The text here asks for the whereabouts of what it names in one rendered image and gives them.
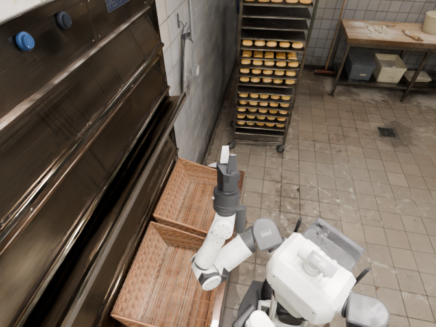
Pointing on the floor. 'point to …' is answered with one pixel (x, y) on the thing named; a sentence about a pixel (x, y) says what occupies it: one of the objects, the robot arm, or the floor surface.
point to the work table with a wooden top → (394, 39)
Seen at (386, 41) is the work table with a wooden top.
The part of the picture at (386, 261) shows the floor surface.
